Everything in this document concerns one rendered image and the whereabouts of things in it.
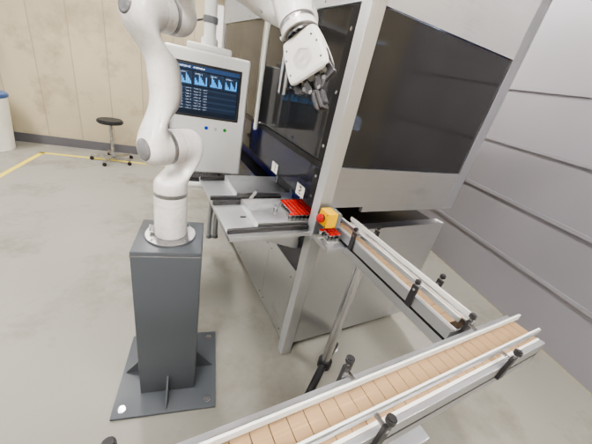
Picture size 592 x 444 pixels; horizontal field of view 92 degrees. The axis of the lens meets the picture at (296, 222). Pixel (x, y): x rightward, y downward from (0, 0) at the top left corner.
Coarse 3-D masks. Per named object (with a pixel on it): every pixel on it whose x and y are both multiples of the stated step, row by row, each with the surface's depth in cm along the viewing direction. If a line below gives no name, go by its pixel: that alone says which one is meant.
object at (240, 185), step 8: (232, 176) 176; (240, 176) 178; (248, 176) 180; (256, 176) 183; (264, 176) 185; (272, 176) 188; (232, 184) 171; (240, 184) 174; (248, 184) 176; (256, 184) 179; (264, 184) 182; (272, 184) 185; (240, 192) 155; (248, 192) 157; (264, 192) 162; (272, 192) 164; (280, 192) 166; (288, 192) 169
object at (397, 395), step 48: (480, 336) 89; (528, 336) 87; (336, 384) 65; (384, 384) 67; (432, 384) 66; (480, 384) 78; (240, 432) 50; (288, 432) 54; (336, 432) 53; (384, 432) 54
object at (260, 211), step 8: (240, 200) 148; (248, 200) 150; (256, 200) 152; (264, 200) 154; (272, 200) 156; (248, 208) 147; (256, 208) 149; (264, 208) 151; (272, 208) 153; (248, 216) 138; (256, 216) 141; (264, 216) 143; (272, 216) 144; (280, 216) 146; (256, 224) 129; (264, 224) 130; (272, 224) 132; (280, 224) 134; (288, 224) 136; (296, 224) 138
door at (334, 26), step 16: (320, 16) 124; (336, 16) 115; (336, 32) 115; (336, 48) 116; (336, 64) 116; (304, 96) 139; (304, 112) 140; (320, 112) 128; (288, 128) 155; (304, 128) 141; (320, 128) 129; (304, 144) 142; (320, 144) 129
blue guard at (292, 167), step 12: (252, 132) 201; (264, 132) 182; (252, 144) 203; (264, 144) 183; (276, 144) 168; (264, 156) 184; (276, 156) 169; (288, 156) 155; (300, 156) 143; (288, 168) 156; (300, 168) 144; (312, 168) 134; (288, 180) 156; (300, 180) 144; (312, 204) 136
